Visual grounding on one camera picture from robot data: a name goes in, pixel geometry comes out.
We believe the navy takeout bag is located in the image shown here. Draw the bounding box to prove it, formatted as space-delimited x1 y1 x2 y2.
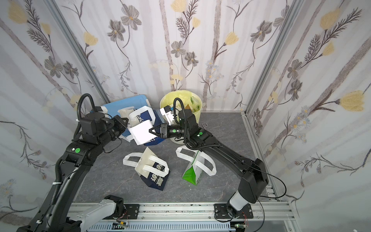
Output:
118 106 164 146

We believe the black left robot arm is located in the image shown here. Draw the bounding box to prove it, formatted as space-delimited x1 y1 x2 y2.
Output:
17 93 128 232

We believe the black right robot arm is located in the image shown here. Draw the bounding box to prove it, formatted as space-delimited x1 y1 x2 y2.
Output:
148 98 269 218

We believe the green and white takeout bag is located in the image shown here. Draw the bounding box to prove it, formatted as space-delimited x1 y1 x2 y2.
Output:
176 146 217 186

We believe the white box with blue lid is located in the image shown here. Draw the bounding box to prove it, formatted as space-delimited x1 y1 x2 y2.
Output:
103 95 156 126

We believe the yellow-green bin liner bag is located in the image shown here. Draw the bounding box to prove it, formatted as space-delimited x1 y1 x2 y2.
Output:
160 90 203 118

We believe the white round trash bin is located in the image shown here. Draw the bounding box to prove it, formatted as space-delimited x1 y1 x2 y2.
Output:
163 101 200 124

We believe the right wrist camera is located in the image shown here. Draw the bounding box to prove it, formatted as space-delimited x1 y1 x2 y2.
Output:
160 105 176 125

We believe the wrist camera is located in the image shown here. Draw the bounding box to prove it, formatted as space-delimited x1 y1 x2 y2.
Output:
94 106 108 114
160 105 176 125

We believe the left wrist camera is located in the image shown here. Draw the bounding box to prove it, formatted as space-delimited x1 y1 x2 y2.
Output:
94 106 108 114

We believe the navy bag with white handles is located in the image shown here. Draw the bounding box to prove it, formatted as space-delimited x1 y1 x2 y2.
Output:
123 148 170 191

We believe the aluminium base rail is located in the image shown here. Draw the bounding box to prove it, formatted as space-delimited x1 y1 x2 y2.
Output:
86 202 300 232

